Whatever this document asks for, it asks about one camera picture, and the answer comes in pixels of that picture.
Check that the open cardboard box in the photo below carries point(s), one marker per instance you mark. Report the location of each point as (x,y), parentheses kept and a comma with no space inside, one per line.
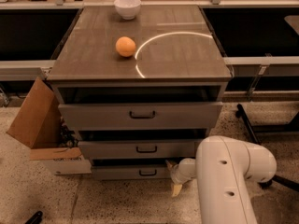
(38,125)

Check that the black wheeled chair base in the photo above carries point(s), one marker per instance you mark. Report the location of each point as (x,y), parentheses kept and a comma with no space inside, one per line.
(258,135)

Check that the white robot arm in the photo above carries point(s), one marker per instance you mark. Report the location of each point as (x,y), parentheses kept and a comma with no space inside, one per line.
(222,167)

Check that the orange fruit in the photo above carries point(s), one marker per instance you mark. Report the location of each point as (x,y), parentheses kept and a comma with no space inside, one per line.
(125,46)

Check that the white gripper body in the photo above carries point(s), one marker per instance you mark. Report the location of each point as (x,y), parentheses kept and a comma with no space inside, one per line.
(177,175)

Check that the grey drawer cabinet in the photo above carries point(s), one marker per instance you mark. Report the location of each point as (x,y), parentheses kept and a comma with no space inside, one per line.
(176,61)

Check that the back shelf rail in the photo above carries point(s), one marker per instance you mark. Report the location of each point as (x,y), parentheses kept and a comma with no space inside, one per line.
(25,70)

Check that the grey drawer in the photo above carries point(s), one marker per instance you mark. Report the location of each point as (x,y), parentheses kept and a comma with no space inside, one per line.
(96,150)
(146,116)
(155,171)

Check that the white bowl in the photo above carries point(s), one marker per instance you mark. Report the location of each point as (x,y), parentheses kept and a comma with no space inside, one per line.
(127,9)

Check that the black object bottom left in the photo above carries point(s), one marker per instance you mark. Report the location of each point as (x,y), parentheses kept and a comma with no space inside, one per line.
(36,218)

